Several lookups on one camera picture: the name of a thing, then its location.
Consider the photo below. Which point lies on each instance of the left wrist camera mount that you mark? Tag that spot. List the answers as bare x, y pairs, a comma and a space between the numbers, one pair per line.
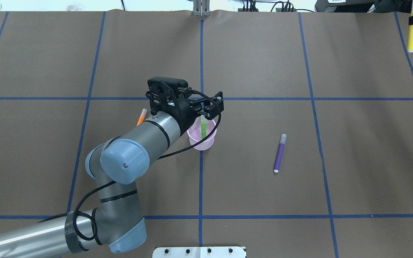
162, 90

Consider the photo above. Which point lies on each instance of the aluminium frame post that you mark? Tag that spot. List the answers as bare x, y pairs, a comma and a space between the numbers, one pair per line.
201, 8

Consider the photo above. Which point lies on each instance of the purple highlighter pen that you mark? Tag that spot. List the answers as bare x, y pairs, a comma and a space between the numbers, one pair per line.
279, 153

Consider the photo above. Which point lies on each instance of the orange highlighter pen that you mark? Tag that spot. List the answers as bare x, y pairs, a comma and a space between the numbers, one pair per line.
142, 116

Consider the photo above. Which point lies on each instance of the black box with label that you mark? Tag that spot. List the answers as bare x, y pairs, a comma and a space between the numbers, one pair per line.
363, 6

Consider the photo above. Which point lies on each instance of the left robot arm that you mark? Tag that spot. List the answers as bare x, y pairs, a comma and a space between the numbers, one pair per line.
111, 214

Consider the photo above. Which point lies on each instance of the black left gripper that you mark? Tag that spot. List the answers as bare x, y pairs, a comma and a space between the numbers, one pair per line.
183, 112

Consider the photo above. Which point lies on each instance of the green highlighter pen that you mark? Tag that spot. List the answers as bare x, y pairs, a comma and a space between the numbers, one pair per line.
203, 126

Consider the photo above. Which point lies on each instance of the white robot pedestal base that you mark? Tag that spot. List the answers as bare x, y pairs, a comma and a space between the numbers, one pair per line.
200, 252

